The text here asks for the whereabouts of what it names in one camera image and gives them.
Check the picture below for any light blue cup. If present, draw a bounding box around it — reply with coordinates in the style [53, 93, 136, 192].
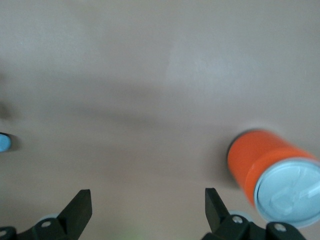
[0, 132, 13, 153]

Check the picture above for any brown table mat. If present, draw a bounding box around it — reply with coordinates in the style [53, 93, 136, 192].
[0, 0, 320, 240]

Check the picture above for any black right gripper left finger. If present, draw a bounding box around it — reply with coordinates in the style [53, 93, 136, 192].
[17, 189, 94, 240]

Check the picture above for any orange can with silver lid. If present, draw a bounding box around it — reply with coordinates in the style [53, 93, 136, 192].
[226, 128, 320, 229]

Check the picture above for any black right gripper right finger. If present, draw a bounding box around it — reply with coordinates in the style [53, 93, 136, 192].
[201, 187, 251, 240]

